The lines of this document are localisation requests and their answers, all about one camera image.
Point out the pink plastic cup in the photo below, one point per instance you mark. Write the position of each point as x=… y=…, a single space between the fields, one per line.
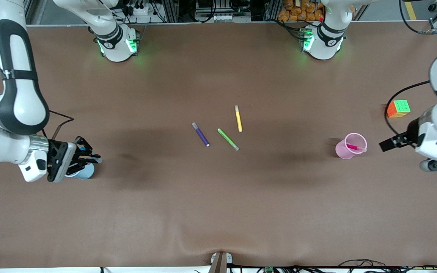
x=343 y=151

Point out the green circuit board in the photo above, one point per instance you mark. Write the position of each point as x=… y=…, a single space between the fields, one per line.
x=269 y=270

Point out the black electronics rack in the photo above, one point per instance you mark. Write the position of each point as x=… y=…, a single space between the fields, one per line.
x=203 y=7

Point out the white terminal strip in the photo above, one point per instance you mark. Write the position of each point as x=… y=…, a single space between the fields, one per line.
x=224 y=17

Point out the colourful puzzle cube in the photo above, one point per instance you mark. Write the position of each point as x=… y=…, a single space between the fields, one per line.
x=400 y=108

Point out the yellow marker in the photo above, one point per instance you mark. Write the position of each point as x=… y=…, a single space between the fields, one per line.
x=238 y=119

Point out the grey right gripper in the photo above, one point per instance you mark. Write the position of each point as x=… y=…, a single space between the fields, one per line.
x=54 y=148

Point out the white power strip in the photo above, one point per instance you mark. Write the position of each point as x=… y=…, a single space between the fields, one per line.
x=142 y=11

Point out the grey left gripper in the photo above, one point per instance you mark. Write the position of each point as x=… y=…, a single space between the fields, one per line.
x=409 y=136

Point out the light blue plastic cup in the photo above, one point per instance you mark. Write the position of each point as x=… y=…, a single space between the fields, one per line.
x=85 y=173

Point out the green marker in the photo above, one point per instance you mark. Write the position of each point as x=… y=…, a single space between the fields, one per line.
x=227 y=138

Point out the purple marker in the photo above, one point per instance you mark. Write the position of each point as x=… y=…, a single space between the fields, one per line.
x=201 y=135

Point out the orange snack bag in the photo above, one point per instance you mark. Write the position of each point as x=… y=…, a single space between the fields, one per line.
x=298 y=11

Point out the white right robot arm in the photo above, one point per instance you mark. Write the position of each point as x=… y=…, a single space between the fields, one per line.
x=17 y=106

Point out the pink marker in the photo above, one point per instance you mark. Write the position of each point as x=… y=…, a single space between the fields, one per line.
x=353 y=146

